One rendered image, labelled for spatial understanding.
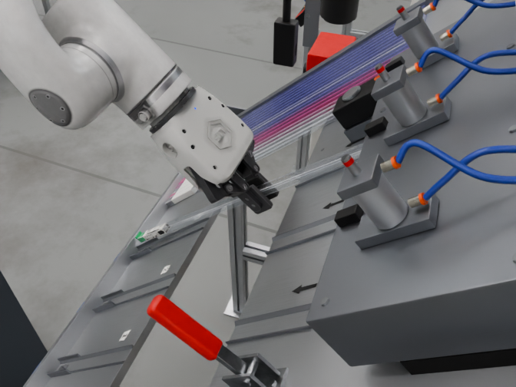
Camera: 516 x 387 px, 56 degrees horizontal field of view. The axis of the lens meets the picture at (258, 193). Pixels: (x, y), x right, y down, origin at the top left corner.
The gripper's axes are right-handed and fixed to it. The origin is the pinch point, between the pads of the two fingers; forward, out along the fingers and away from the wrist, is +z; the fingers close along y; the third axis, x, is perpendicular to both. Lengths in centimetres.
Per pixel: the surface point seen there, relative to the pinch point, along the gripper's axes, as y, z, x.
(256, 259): 34, 35, 58
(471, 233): -21.9, -3.7, -33.8
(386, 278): -24.0, -4.0, -29.3
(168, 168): 86, 14, 126
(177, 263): -8.5, 0.0, 12.5
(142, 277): -9.2, -0.5, 21.2
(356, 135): 4.5, 1.1, -14.2
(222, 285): 39, 45, 90
